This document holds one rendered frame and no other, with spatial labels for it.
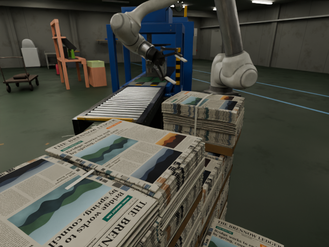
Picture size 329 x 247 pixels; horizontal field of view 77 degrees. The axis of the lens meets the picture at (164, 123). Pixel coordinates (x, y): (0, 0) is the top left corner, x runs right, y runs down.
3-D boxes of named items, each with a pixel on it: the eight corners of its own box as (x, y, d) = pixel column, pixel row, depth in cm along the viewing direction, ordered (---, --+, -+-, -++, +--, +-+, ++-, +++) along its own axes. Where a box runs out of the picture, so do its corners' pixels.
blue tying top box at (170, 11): (168, 23, 258) (169, 5, 250) (122, 24, 265) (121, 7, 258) (172, 26, 299) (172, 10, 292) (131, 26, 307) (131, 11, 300)
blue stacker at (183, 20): (194, 99, 512) (199, 4, 436) (143, 98, 529) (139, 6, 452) (194, 87, 651) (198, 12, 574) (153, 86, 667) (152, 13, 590)
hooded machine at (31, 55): (41, 66, 1220) (35, 38, 1165) (41, 67, 1164) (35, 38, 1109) (26, 67, 1188) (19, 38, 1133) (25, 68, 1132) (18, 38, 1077)
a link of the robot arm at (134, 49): (141, 59, 125) (132, 50, 112) (122, 46, 129) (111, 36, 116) (151, 44, 124) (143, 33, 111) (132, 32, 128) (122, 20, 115)
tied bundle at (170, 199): (203, 198, 73) (208, 140, 65) (161, 274, 50) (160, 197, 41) (121, 168, 91) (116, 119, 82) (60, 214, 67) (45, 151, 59)
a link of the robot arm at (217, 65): (226, 83, 156) (229, 52, 148) (239, 87, 139) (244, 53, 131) (206, 84, 152) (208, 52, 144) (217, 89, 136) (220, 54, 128)
